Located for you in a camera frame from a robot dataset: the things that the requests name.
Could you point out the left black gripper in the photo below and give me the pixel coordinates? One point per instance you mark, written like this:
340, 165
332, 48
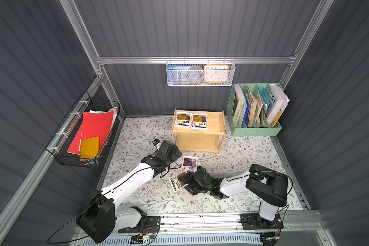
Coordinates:
171, 152

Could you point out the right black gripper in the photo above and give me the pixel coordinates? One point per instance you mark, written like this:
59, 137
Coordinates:
189, 180

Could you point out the light wooden two-tier shelf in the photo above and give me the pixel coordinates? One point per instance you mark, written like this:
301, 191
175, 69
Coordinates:
210, 139

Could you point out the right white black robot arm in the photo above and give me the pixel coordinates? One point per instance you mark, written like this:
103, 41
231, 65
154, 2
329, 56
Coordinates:
269, 185

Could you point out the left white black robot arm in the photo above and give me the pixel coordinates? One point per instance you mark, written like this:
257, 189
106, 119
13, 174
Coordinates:
99, 215

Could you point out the purple coffee bag centre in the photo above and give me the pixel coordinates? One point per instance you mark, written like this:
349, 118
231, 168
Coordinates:
189, 164

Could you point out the yellow notebook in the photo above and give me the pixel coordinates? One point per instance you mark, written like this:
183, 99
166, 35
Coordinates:
89, 148

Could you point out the red folder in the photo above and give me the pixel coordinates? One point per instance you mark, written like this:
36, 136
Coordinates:
94, 123

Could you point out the grey tape roll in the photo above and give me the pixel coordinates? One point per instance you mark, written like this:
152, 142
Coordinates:
195, 74

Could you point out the blue box in basket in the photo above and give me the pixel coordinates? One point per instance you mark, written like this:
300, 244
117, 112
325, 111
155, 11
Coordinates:
177, 75

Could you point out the white green book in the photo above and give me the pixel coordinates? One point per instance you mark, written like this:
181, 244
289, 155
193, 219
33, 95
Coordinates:
239, 106

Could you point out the yellow white alarm clock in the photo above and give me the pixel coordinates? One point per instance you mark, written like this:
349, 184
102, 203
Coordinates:
218, 73

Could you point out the green file organizer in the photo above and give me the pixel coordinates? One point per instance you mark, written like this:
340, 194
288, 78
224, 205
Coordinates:
254, 122

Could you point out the white book with letters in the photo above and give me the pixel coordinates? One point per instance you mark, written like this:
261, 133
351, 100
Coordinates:
278, 102

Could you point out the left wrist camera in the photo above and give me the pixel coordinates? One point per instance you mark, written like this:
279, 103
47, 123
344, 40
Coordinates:
156, 143

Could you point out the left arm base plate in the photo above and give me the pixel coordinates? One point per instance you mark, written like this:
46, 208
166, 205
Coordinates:
149, 224

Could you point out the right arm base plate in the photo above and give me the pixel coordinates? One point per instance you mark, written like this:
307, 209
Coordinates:
253, 221

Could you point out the white perforated cable tray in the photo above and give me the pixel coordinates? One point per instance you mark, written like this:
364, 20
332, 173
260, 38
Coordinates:
213, 239

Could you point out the white wire wall basket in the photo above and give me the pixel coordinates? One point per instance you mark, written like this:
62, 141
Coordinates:
202, 63

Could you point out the black wire side basket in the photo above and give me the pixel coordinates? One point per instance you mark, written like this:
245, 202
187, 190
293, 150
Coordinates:
65, 137

